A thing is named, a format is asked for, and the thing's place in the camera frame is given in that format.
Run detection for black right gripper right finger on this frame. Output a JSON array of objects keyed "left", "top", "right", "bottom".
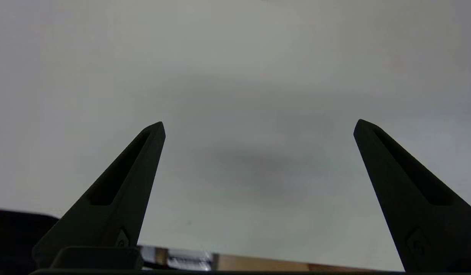
[{"left": 353, "top": 119, "right": 471, "bottom": 272}]

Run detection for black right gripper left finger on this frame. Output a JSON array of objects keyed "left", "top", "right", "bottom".
[{"left": 32, "top": 121, "right": 166, "bottom": 268}]

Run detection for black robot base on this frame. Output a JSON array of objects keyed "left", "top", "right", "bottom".
[{"left": 0, "top": 208, "right": 60, "bottom": 275}]

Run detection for shiny silver metal part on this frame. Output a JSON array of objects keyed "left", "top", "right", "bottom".
[{"left": 141, "top": 246, "right": 214, "bottom": 272}]

